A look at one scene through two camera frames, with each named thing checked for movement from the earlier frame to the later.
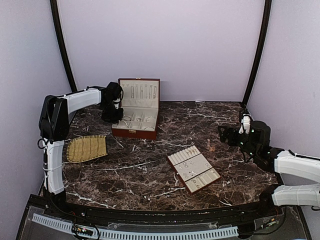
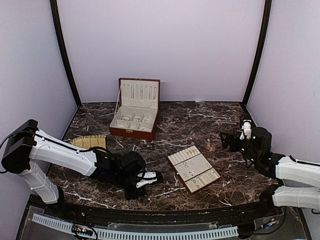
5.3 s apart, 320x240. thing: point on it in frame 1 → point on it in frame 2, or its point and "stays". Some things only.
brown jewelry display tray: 192,169 stays
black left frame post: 62,44 stays
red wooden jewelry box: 140,104 stays
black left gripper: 115,120 → 130,195
